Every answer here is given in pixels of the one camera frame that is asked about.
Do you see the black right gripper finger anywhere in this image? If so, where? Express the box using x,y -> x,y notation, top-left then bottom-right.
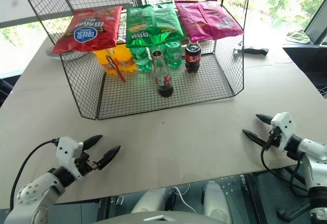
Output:
255,114 -> 274,126
242,129 -> 270,148

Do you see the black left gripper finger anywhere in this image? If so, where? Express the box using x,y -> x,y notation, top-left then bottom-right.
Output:
82,135 -> 103,151
96,145 -> 122,171

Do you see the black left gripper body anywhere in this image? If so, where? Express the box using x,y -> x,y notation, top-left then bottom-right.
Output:
75,151 -> 100,176

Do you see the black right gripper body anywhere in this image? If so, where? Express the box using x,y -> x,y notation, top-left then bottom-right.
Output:
267,127 -> 282,149

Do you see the orange soda plastic bottle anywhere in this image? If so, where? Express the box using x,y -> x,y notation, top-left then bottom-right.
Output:
94,49 -> 121,75
113,46 -> 136,73

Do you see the black cola plastic bottle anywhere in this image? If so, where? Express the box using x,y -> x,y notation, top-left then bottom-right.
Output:
184,39 -> 202,74

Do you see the glass cola bottle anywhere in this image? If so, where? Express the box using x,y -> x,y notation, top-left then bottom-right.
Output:
152,51 -> 174,98

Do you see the green soda plastic bottle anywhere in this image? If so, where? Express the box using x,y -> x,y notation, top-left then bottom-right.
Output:
164,40 -> 183,70
130,46 -> 153,74

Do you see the grey rounded robot leg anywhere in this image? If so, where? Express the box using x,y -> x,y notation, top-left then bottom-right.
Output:
202,181 -> 233,224
131,187 -> 170,214

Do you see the black side desk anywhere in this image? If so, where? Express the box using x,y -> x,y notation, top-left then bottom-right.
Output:
282,42 -> 327,89

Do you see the grey robot torso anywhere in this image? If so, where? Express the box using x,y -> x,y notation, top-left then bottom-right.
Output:
94,209 -> 195,224

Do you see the dark chair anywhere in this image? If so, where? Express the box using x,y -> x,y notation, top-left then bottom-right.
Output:
0,78 -> 14,107

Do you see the magenta chip bag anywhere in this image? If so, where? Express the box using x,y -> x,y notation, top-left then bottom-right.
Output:
198,0 -> 244,40
174,0 -> 216,43

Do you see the red chip bag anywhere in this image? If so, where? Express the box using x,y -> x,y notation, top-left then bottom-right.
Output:
50,6 -> 124,55

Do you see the dark green chip bag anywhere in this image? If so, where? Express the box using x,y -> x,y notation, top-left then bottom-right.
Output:
125,5 -> 157,49

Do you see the light green chip bag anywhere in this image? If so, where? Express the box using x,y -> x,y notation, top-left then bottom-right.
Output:
147,1 -> 185,48

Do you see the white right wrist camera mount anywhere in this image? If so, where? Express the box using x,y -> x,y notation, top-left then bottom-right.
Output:
270,111 -> 296,152

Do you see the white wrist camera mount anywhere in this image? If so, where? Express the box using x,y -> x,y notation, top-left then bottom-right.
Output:
56,136 -> 85,177
270,111 -> 296,152

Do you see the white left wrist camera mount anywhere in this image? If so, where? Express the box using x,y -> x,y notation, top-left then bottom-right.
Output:
56,136 -> 85,177

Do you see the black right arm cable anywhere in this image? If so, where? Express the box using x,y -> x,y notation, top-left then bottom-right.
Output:
260,131 -> 310,198

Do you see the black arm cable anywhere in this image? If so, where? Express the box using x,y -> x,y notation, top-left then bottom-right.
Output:
9,138 -> 61,210
260,131 -> 310,198

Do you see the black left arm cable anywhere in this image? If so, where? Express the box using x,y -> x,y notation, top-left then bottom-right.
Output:
9,138 -> 61,210

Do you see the black-handled metal tool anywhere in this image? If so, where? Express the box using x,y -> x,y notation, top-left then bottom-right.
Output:
233,46 -> 270,57

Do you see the black wire mesh rack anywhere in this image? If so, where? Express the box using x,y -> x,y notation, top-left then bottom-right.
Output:
17,0 -> 253,121

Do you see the thin white cable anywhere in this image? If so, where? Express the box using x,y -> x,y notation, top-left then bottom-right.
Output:
170,183 -> 192,210

